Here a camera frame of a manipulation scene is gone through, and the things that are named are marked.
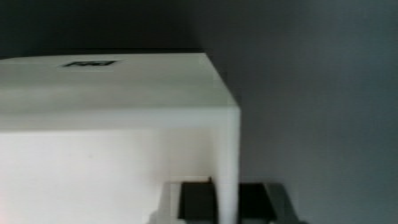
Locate white drawer cabinet box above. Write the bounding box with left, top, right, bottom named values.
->
left=0, top=53, right=239, bottom=224

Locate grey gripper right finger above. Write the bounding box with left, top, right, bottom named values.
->
left=238, top=182, right=309, bottom=224

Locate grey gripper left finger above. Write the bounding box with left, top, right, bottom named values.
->
left=147, top=181, right=218, bottom=224

